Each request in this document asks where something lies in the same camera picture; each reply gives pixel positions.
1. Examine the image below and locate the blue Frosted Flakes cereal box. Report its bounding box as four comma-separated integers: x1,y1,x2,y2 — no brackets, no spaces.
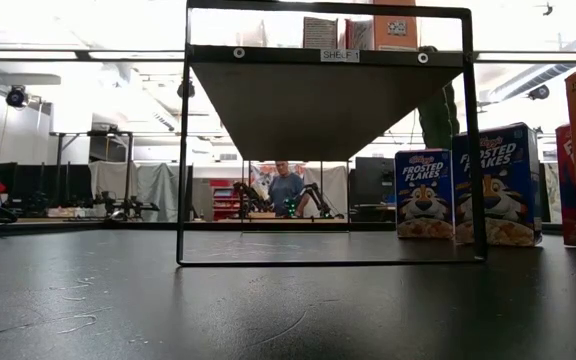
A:
451,122,544,248
394,148,455,240

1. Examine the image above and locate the black-framed wooden shelf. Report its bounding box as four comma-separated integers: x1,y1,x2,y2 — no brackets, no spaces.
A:
176,0,488,267

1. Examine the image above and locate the person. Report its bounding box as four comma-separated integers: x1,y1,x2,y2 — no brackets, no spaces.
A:
266,159,312,219

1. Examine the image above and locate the flower-pattern cloth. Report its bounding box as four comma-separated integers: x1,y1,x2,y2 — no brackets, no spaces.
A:
250,162,279,201

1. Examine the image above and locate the white cloth cover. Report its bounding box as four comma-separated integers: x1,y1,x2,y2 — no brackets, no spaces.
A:
302,165,349,219

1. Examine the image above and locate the red drawer cabinet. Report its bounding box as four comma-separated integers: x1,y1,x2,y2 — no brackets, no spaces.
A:
210,178,249,221

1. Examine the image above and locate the grey cloth cover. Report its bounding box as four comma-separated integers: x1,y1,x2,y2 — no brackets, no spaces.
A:
87,160,182,223

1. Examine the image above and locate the black metal rack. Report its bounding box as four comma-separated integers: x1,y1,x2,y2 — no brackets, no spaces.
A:
50,130,135,221

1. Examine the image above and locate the leaf-pattern cloth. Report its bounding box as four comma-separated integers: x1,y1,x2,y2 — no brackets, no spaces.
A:
542,162,562,225

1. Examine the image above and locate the black partition panel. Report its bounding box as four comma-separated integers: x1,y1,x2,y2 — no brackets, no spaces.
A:
0,162,94,211

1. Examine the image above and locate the black ceiling camera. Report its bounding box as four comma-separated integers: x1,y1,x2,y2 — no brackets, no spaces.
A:
5,84,30,109
526,83,551,101
176,78,197,100

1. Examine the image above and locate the grey ceiling duct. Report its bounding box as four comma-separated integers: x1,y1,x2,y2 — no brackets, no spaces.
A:
487,22,576,104

